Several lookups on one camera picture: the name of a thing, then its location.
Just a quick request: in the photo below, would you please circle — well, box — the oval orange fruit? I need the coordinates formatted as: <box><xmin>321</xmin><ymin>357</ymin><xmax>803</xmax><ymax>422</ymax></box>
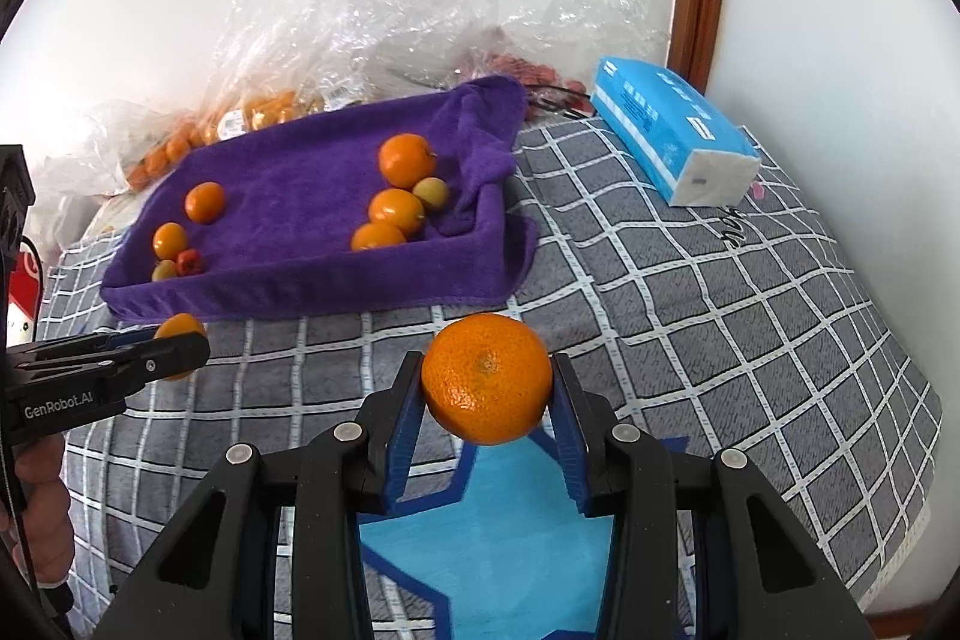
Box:
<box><xmin>151</xmin><ymin>311</ymin><xmax>209</xmax><ymax>384</ymax></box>

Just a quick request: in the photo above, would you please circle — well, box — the orange tangerine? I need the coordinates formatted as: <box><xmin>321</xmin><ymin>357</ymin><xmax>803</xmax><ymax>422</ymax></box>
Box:
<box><xmin>151</xmin><ymin>221</ymin><xmax>190</xmax><ymax>262</ymax></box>

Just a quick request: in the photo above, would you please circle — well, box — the small red fruit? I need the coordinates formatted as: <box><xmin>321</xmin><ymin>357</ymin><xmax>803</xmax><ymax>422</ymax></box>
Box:
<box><xmin>176</xmin><ymin>248</ymin><xmax>205</xmax><ymax>278</ymax></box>

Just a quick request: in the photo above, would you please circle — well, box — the large orange mandarin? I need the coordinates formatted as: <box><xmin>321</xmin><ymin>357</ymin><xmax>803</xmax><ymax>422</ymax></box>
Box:
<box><xmin>184</xmin><ymin>181</ymin><xmax>226</xmax><ymax>226</ymax></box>

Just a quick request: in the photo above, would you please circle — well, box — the large round orange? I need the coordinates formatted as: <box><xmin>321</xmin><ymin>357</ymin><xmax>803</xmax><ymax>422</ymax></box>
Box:
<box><xmin>421</xmin><ymin>314</ymin><xmax>553</xmax><ymax>445</ymax></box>

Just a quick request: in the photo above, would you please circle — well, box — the small orange kumquat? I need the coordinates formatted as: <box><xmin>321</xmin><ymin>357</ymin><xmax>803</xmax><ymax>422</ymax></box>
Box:
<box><xmin>350</xmin><ymin>223</ymin><xmax>407</xmax><ymax>252</ymax></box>

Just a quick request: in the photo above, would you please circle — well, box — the small orange mandarin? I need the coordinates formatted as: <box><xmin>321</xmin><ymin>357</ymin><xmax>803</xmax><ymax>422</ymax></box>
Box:
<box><xmin>368</xmin><ymin>188</ymin><xmax>427</xmax><ymax>237</ymax></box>

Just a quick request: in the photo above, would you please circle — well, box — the yellow green small fruit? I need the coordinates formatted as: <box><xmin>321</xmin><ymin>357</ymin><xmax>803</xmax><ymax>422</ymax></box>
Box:
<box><xmin>412</xmin><ymin>177</ymin><xmax>451</xmax><ymax>213</ymax></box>

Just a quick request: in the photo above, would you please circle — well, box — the person's left hand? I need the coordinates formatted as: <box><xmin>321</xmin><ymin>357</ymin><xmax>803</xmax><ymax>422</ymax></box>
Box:
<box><xmin>14</xmin><ymin>434</ymin><xmax>75</xmax><ymax>587</ymax></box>

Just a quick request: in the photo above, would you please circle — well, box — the clear bag of mandarins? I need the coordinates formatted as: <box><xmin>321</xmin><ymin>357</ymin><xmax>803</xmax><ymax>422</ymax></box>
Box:
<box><xmin>31</xmin><ymin>101</ymin><xmax>203</xmax><ymax>197</ymax></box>

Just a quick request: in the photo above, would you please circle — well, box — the red paper gift bag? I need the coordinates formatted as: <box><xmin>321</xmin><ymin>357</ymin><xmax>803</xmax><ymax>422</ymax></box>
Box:
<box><xmin>7</xmin><ymin>245</ymin><xmax>41</xmax><ymax>346</ymax></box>

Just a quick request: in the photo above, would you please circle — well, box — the grey checkered tablecloth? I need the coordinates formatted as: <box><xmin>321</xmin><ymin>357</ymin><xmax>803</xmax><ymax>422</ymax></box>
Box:
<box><xmin>65</xmin><ymin>122</ymin><xmax>942</xmax><ymax>638</ymax></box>

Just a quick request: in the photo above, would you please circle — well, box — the purple towel covered tray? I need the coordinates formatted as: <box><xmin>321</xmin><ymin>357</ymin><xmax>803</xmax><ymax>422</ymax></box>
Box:
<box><xmin>101</xmin><ymin>76</ymin><xmax>539</xmax><ymax>323</ymax></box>

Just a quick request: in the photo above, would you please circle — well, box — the blue tissue pack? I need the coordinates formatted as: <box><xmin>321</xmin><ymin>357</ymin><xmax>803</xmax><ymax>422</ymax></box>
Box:
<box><xmin>590</xmin><ymin>57</ymin><xmax>760</xmax><ymax>208</ymax></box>

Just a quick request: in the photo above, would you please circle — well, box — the clear bag of oranges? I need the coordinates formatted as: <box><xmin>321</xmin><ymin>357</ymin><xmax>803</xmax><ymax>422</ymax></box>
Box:
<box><xmin>197</xmin><ymin>0</ymin><xmax>498</xmax><ymax>146</ymax></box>

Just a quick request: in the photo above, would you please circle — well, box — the clear bag of red fruit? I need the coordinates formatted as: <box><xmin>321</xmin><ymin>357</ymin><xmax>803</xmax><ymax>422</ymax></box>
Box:
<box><xmin>451</xmin><ymin>0</ymin><xmax>669</xmax><ymax>115</ymax></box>

